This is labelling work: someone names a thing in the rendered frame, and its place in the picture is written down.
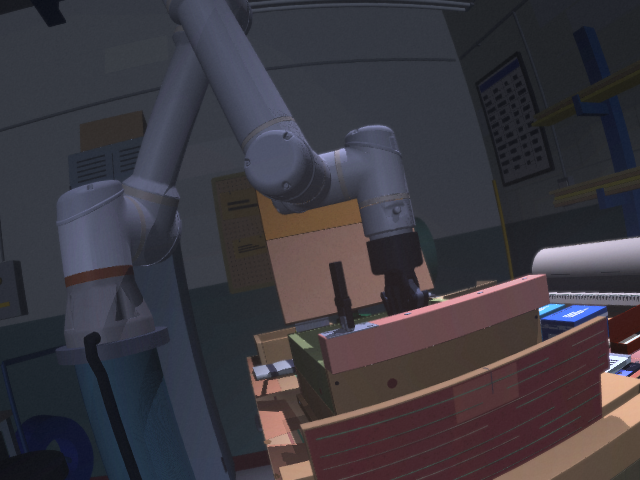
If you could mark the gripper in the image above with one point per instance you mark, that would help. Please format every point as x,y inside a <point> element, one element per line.
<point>394,255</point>

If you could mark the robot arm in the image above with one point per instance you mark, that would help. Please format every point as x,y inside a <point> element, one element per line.
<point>230,90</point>

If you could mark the tan pine crate body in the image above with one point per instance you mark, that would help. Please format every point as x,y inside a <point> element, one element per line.
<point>450,360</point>

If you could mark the large tan cardboard box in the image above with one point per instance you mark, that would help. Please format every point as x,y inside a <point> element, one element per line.
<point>310,260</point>

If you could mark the yellow rod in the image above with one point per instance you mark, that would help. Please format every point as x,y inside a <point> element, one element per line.
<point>502,235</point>

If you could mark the dark green panel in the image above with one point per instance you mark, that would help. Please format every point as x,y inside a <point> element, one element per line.
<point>310,375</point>

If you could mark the red striped wooden panel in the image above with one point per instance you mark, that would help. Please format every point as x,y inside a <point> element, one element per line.
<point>460,425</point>

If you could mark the small open tan box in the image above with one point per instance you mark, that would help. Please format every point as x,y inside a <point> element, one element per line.
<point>270,345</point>

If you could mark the grey striped block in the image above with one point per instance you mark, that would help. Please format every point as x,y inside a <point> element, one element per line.
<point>274,370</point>

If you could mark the blue box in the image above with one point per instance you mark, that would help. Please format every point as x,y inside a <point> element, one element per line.
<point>570,320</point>

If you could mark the white paper roll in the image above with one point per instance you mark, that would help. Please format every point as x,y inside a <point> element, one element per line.
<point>585,257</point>

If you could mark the blue lumber rack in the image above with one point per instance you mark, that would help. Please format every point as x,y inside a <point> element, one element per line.
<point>605,125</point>

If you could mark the grey louvred cabinet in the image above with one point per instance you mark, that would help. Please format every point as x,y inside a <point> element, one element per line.
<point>100,162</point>

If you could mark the brown cardboard box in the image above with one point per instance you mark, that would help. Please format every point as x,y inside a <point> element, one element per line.
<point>112,130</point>

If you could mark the black round object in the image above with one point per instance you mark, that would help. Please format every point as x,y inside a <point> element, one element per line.
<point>30,466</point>

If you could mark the perforated metal rail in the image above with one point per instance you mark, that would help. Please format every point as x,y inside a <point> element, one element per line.
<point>595,298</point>

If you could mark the blue framed wall chart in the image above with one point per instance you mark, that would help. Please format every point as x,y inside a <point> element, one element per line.
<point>515,120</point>

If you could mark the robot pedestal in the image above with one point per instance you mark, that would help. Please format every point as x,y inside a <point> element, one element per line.
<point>150,400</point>

